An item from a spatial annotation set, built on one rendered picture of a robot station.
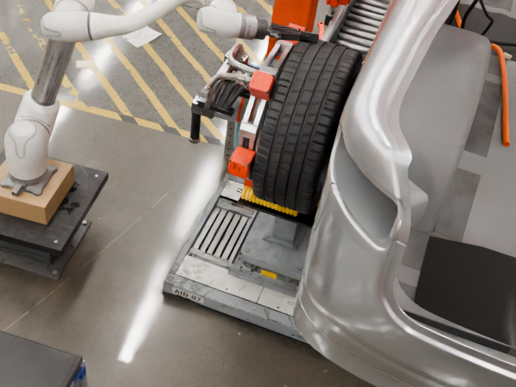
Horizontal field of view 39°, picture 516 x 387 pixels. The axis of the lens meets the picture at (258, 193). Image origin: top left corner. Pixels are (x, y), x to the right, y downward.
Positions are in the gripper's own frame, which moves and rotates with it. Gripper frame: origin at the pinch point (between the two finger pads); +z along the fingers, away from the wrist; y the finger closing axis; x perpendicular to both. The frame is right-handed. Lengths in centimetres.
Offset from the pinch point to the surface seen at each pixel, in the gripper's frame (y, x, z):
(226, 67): -12.4, -21.0, -25.7
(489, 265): 77, -42, 55
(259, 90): 23.0, -14.8, -18.8
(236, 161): 27, -41, -23
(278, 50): -3.8, -8.2, -9.2
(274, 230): -9, -92, 8
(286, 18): -44.2, -6.8, 0.6
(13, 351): 53, -112, -93
